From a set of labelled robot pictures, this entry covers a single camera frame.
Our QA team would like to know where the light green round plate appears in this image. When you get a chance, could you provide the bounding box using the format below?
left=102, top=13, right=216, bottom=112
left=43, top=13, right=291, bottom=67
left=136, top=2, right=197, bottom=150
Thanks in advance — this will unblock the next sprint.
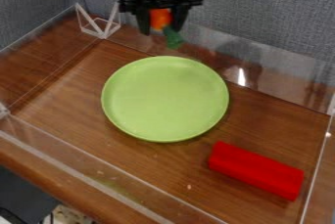
left=101, top=56, right=230, bottom=143

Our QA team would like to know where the red rectangular block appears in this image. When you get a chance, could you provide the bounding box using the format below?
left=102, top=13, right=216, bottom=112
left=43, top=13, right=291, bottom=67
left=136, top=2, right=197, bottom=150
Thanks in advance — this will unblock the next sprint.
left=208, top=142, right=305, bottom=201

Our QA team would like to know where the clear acrylic enclosure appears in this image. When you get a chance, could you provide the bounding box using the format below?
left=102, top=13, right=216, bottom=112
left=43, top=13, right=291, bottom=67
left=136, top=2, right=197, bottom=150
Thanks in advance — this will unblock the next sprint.
left=0, top=10, right=335, bottom=224

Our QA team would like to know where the orange toy carrot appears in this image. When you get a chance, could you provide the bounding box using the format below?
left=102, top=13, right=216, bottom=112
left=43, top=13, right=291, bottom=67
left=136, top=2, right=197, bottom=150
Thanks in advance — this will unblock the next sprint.
left=149, top=8, right=185, bottom=49

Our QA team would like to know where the clear acrylic corner bracket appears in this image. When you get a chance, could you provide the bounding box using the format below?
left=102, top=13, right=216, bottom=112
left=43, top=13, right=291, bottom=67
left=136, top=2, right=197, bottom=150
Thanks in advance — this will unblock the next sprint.
left=75, top=3, right=122, bottom=39

